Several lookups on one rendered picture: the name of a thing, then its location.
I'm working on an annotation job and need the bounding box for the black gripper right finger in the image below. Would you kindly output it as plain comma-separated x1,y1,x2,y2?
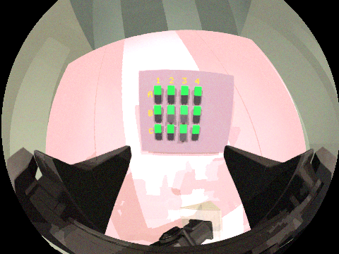
223,145,314,229

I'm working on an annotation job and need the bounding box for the grey switch panel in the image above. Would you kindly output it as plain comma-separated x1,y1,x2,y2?
138,70,234,153

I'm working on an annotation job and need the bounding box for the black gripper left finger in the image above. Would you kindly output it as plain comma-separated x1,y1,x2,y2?
34,146,132,234

